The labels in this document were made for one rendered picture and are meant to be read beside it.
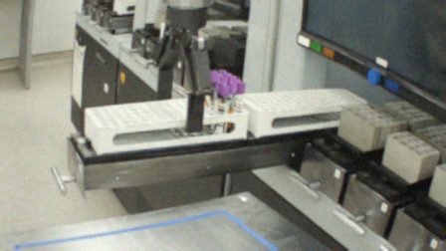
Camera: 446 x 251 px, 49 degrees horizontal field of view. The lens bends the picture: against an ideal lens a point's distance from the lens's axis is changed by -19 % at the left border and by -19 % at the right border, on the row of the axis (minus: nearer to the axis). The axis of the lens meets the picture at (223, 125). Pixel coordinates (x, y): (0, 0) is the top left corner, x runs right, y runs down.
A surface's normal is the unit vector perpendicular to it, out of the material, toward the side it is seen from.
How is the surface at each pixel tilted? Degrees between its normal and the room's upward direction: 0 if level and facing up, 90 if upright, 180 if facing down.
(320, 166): 90
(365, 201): 90
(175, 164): 90
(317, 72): 90
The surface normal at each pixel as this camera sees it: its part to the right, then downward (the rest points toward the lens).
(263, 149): 0.47, 0.36
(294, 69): -0.88, 0.09
